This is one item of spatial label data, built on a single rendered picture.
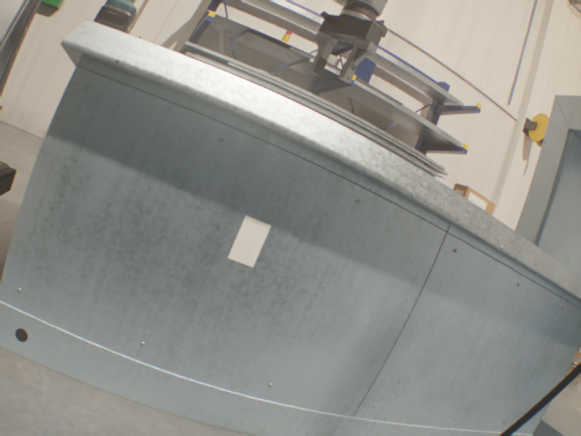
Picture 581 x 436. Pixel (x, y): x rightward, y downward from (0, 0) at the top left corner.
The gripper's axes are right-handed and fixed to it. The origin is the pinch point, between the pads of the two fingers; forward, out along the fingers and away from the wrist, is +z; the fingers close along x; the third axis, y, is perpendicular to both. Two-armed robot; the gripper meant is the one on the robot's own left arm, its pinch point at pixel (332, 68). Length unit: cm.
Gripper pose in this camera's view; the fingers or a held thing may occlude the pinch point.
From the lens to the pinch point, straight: 112.7
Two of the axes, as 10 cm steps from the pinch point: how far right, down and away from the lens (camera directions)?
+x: 7.0, 3.5, -6.3
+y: -5.9, -2.1, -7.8
